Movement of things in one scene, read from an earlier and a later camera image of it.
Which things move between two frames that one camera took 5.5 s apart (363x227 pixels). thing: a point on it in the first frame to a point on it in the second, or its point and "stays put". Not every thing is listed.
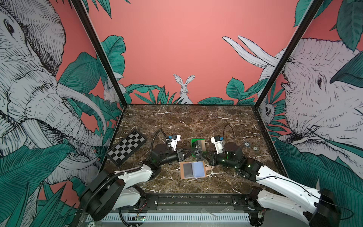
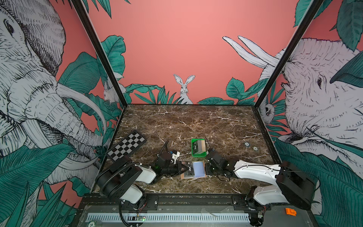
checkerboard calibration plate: (124, 149) stays put
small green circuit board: (141, 218) stays put
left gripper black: (180, 154) to (179, 165)
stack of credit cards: (202, 144) stays put
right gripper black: (214, 158) to (207, 165)
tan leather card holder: (194, 170) stays put
